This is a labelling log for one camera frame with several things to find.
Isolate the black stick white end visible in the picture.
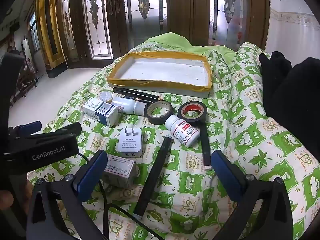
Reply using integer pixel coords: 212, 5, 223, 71
200, 121, 212, 172

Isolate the small yellowish tape roll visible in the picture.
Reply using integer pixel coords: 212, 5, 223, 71
98, 91, 114, 103

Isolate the white foam tray yellow tape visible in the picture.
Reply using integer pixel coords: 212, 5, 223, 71
107, 51, 213, 98

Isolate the white plastic bottle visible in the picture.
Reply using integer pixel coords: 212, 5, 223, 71
111, 97, 147, 117

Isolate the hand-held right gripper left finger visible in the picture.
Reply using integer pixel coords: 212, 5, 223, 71
26, 150, 108, 240

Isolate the gold framed wooden door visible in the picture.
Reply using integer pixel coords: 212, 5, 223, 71
36, 0, 68, 78

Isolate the white pill bottle red label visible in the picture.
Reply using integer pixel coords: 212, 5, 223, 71
164, 114, 200, 148

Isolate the black cable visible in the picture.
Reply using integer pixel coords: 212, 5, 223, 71
77, 152, 164, 240

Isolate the black tape roll red core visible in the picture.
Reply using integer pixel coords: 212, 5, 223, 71
177, 102, 208, 123

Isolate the white charger plug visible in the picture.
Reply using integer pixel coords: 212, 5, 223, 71
115, 127, 143, 158

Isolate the black cloth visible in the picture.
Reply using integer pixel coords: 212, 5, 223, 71
259, 51, 320, 140

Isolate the blue white medicine box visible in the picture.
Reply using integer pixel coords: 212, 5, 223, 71
82, 97, 118, 127

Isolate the window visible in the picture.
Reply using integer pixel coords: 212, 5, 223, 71
27, 12, 41, 53

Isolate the person's left hand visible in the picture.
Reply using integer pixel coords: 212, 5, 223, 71
0, 189, 15, 212

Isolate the thin black pen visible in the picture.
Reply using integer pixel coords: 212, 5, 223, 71
112, 87, 160, 98

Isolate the green patterned blanket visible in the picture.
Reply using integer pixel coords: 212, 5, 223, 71
9, 32, 320, 240

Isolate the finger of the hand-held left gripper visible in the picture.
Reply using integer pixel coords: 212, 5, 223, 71
7, 121, 42, 140
26, 122, 82, 141

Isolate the pink white small box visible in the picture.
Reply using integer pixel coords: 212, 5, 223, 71
103, 155, 137, 188

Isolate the wooden chair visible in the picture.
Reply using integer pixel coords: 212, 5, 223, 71
14, 56, 39, 102

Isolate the black tube gold band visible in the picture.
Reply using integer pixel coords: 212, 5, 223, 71
124, 95, 162, 103

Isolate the wooden stained glass door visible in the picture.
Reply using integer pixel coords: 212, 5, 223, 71
67, 0, 118, 68
169, 0, 270, 52
105, 0, 174, 55

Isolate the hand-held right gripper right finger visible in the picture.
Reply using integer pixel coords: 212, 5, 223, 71
211, 150, 294, 240

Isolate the long black marker pen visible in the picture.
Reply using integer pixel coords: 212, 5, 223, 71
133, 134, 173, 218

